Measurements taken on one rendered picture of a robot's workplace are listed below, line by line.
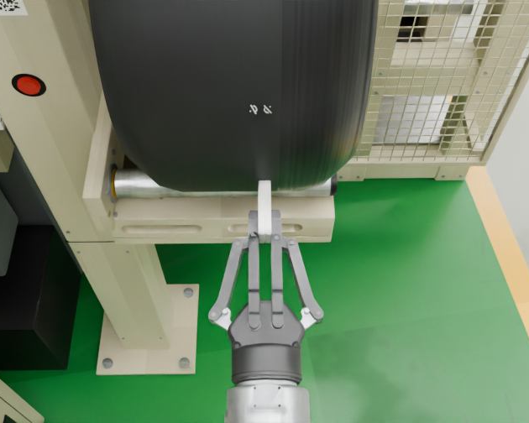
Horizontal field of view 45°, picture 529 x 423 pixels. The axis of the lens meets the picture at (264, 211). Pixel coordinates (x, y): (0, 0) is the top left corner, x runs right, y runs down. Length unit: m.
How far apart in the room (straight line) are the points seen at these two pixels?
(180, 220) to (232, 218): 0.08
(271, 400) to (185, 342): 1.19
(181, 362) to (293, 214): 0.89
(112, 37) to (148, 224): 0.44
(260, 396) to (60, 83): 0.52
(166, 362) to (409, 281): 0.74
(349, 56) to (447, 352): 1.35
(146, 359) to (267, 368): 1.18
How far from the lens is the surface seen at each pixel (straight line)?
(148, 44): 0.63
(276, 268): 0.72
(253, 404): 0.66
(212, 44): 0.62
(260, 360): 0.67
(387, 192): 2.10
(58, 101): 0.97
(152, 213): 1.02
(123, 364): 1.84
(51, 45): 0.89
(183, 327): 1.85
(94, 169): 0.97
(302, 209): 1.01
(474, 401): 1.86
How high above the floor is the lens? 1.71
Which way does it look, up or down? 58 degrees down
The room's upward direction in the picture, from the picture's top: straight up
